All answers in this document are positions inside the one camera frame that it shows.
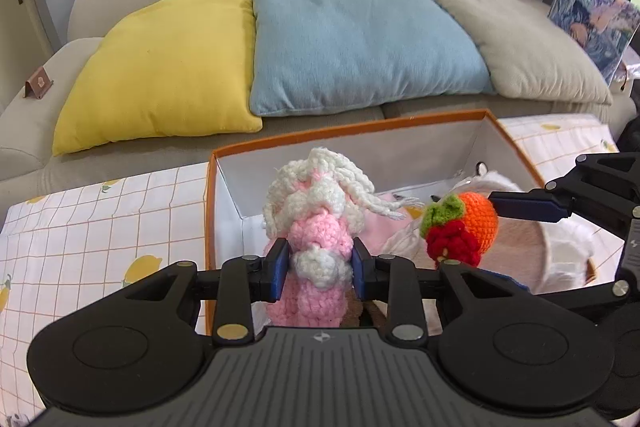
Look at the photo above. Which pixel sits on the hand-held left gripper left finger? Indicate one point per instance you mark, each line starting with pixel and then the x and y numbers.
pixel 280 269

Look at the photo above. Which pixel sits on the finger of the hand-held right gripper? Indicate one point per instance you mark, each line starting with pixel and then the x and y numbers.
pixel 530 207
pixel 600 294

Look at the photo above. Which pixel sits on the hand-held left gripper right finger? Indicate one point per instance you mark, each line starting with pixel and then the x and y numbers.
pixel 357 267

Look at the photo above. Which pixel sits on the orange crochet toy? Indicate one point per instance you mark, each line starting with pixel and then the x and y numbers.
pixel 480 217

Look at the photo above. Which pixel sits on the pink white crochet toy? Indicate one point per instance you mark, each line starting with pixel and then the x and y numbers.
pixel 320 227

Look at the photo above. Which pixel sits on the orange storage box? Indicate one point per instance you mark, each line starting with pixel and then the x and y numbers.
pixel 230 207

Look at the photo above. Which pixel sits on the pink cloth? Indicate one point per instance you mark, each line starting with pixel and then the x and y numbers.
pixel 382 232

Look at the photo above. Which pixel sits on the brown crochet toy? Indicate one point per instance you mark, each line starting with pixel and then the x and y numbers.
pixel 367 312

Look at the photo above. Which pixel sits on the white cloth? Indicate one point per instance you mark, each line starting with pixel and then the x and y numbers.
pixel 407 243

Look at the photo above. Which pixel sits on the beige pillow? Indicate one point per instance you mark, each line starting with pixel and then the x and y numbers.
pixel 530 47

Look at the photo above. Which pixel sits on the lemon print bed sheet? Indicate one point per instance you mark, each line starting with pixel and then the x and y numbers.
pixel 100 227

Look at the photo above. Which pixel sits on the blue printed pillow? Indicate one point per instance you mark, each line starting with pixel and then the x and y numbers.
pixel 595 22

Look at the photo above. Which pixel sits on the yellow pillow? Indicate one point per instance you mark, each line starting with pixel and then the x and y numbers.
pixel 160 72

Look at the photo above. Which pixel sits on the brown phone stand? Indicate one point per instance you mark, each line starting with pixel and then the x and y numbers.
pixel 39 83

